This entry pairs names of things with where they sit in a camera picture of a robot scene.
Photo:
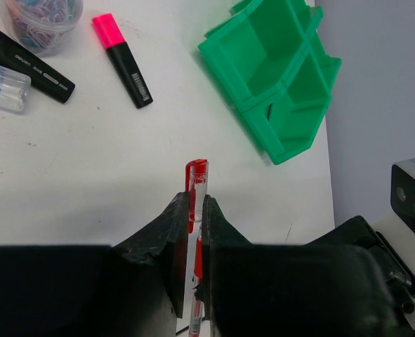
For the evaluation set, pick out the red gel pen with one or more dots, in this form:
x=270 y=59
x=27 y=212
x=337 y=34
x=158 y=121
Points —
x=197 y=305

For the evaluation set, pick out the orange-capped black highlighter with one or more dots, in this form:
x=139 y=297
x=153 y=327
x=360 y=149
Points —
x=43 y=77

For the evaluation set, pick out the clear blue-capped spray bottle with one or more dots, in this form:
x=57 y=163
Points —
x=14 y=88

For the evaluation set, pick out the pink-capped black highlighter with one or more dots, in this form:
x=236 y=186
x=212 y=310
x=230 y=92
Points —
x=122 y=59

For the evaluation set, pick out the green compartment tray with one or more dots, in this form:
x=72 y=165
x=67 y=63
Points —
x=269 y=52

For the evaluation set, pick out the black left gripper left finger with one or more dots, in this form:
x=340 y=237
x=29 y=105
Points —
x=135 y=288

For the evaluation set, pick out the red pen cap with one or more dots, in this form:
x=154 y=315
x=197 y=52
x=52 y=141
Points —
x=196 y=181

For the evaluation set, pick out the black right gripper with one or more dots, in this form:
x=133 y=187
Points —
x=398 y=277

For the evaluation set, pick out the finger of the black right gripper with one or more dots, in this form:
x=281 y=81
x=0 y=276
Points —
x=198 y=291

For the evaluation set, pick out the clear jar of paper clips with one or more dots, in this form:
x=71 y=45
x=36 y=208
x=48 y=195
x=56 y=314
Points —
x=43 y=27

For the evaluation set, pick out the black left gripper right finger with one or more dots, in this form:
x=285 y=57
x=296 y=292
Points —
x=284 y=290

